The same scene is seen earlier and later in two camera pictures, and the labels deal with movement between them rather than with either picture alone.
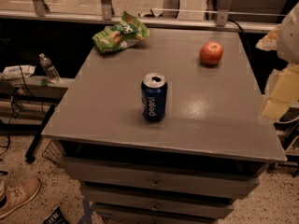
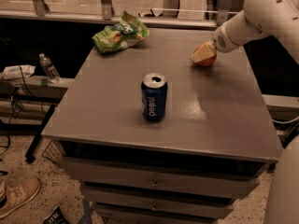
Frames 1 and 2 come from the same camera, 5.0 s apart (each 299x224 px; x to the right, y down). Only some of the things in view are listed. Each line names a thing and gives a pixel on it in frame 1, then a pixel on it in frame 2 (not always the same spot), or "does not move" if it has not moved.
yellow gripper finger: (284, 93) → (226, 38)
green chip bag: (129, 31) does not move
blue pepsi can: (154, 96) does not move
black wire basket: (52, 152) does not move
